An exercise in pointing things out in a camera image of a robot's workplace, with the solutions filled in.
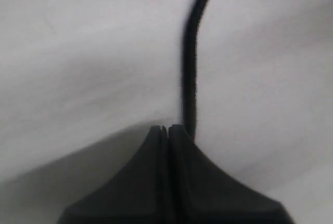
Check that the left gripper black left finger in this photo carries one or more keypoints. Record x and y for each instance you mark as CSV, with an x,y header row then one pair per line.
x,y
135,194

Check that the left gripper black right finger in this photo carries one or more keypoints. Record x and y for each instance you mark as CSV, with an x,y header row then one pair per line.
x,y
206,194

